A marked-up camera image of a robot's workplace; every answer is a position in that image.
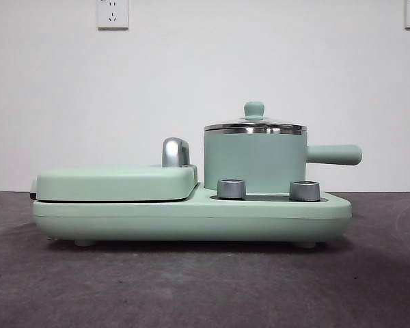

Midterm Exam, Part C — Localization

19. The mint green breakfast machine base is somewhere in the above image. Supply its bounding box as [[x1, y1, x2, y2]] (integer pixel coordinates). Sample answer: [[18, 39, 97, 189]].
[[32, 182, 352, 247]]

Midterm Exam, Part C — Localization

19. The mint green handled pot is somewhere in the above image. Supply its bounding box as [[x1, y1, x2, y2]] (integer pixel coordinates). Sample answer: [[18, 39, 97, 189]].
[[203, 128, 363, 193]]

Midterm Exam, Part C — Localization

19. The chrome cover handle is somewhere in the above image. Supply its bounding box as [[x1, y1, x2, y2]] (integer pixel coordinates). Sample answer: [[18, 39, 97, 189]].
[[161, 137, 193, 168]]

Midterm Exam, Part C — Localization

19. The silver control knob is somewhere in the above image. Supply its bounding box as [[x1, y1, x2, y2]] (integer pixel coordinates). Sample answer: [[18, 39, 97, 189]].
[[289, 180, 320, 202], [217, 178, 247, 200]]

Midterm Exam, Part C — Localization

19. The glass lid with green knob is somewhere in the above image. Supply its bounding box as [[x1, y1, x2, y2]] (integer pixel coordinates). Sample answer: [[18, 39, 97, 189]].
[[204, 100, 308, 135]]

